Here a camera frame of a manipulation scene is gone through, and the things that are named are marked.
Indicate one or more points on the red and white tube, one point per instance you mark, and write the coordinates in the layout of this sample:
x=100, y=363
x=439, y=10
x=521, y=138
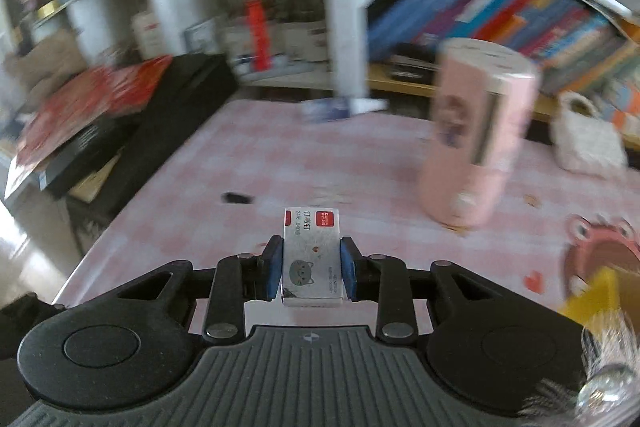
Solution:
x=256, y=32

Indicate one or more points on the long black box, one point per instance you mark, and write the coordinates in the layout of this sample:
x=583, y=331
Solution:
x=75, y=157

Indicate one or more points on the row of colourful books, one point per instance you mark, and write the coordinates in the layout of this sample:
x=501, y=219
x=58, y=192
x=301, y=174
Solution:
x=500, y=22

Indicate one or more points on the red decoration packets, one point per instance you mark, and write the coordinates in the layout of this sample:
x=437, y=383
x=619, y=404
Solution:
x=75, y=112

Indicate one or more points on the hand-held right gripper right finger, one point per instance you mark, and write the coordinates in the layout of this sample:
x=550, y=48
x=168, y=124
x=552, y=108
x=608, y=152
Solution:
x=348, y=272

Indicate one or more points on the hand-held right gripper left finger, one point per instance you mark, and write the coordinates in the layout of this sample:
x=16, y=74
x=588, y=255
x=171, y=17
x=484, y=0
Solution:
x=272, y=272

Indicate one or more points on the small black wedge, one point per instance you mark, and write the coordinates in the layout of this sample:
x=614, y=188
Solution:
x=237, y=197

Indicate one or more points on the white card box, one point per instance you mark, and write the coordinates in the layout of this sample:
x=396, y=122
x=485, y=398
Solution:
x=146, y=34

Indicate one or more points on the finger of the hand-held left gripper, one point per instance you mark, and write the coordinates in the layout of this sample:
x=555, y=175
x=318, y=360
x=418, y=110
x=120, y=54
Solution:
x=20, y=312

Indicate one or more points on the yellow cardboard box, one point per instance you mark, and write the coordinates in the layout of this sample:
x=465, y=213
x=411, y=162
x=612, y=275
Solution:
x=605, y=292

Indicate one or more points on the small white staple box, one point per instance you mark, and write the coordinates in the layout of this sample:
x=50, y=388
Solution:
x=312, y=257

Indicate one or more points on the wooden bookshelf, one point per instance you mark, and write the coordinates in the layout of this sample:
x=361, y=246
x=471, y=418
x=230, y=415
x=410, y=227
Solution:
x=345, y=7

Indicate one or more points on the pink cylindrical humidifier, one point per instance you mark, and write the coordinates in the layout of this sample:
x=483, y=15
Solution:
x=475, y=132

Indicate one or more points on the beige cloth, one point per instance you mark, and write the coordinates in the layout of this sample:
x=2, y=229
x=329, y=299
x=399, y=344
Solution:
x=45, y=62

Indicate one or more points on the clear shiny object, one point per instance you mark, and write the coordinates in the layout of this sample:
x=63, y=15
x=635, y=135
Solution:
x=602, y=387

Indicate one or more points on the black electronic keyboard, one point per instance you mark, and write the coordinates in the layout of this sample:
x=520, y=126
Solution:
x=170, y=117

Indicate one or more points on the pink cartoon-eyed object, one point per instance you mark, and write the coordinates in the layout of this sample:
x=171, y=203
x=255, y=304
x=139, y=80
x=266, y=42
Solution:
x=600, y=252

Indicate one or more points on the white beaded handbag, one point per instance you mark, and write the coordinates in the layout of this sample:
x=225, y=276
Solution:
x=585, y=144

